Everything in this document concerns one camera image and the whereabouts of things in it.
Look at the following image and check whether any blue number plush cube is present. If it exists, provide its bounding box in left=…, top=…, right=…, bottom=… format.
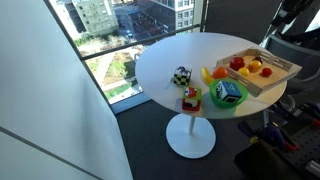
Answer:
left=214, top=79, right=243, bottom=104

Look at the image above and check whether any black white checkered toy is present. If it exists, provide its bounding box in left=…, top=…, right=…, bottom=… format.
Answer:
left=172, top=65, right=193, bottom=87

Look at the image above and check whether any red green plush cube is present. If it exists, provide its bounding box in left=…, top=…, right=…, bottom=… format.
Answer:
left=181, top=86, right=203, bottom=113

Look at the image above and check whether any yellow toy banana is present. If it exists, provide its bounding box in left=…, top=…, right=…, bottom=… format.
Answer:
left=200, top=66, right=215, bottom=87

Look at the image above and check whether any green plastic bowl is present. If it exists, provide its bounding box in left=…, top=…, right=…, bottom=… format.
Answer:
left=208, top=78, right=249, bottom=109

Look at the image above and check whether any red toy apple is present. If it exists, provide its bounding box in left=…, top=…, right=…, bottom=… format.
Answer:
left=229, top=56, right=246, bottom=72

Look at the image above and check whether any yellow toy lemon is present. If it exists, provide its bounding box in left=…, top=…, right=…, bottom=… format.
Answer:
left=237, top=66, right=251, bottom=78

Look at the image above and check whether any yellow orange toy fruit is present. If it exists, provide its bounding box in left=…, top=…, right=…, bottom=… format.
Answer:
left=248, top=59, right=263, bottom=74

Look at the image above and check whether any small red toy tomato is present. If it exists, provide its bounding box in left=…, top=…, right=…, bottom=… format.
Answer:
left=260, top=67, right=274, bottom=78

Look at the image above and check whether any dark glass high-rise building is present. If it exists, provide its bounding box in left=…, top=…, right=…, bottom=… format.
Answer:
left=149, top=0, right=196, bottom=32

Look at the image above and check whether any grey high-rise building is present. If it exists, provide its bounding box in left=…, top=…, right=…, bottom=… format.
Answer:
left=71, top=0, right=119, bottom=36

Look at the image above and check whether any light wooden tray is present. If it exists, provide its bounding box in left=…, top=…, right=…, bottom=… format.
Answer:
left=215, top=47, right=303, bottom=98

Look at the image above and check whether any blue clamp with red tips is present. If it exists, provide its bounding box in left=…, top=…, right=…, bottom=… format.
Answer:
left=238, top=119, right=299, bottom=153
left=299, top=101, right=320, bottom=129

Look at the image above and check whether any brown cardboard box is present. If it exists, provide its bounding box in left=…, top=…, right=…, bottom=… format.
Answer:
left=233, top=139, right=301, bottom=180

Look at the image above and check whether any grey office chair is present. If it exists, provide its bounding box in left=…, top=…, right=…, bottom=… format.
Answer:
left=263, top=33, right=320, bottom=98

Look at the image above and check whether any black perforated mounting board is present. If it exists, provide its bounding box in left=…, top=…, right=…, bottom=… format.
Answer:
left=276, top=123, right=320, bottom=180

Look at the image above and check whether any dark window frame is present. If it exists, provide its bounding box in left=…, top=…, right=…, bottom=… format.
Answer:
left=43, top=0, right=209, bottom=114

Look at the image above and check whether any white table pedestal base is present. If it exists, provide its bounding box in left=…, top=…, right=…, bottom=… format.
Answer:
left=165, top=113, right=217, bottom=159

